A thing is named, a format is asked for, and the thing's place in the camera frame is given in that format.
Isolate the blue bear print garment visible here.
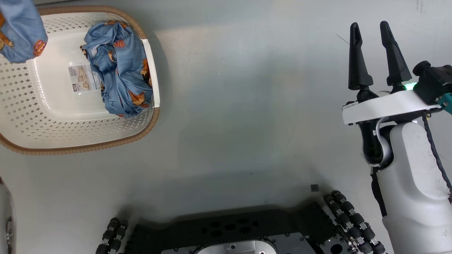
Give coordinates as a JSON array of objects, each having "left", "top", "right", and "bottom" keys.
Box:
[
  {"left": 0, "top": 0, "right": 48, "bottom": 64},
  {"left": 81, "top": 20, "right": 155, "bottom": 117}
]

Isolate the black omni wheel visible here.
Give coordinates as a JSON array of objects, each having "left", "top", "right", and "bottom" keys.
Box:
[
  {"left": 324, "top": 190, "right": 386, "bottom": 254},
  {"left": 95, "top": 217, "right": 129, "bottom": 254}
]

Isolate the right black omni wheel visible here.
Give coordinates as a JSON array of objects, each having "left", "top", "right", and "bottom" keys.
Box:
[{"left": 324, "top": 190, "right": 386, "bottom": 254}]

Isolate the basket product label sticker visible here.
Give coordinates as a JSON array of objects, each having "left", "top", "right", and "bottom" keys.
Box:
[{"left": 68, "top": 63, "right": 103, "bottom": 93}]

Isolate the right black cable teal connector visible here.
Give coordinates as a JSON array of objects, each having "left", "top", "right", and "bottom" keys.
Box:
[{"left": 422, "top": 92, "right": 452, "bottom": 205}]

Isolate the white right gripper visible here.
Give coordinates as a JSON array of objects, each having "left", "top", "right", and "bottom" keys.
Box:
[{"left": 342, "top": 20, "right": 442, "bottom": 125}]

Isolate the cream laundry basket brown rim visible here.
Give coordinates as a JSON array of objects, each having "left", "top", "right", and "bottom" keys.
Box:
[{"left": 0, "top": 5, "right": 160, "bottom": 156}]

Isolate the washing machine door glass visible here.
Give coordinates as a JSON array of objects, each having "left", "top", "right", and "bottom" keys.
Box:
[{"left": 0, "top": 176, "right": 17, "bottom": 254}]

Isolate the left black omni wheel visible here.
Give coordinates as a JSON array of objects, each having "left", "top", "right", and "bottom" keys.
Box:
[{"left": 95, "top": 217, "right": 129, "bottom": 254}]

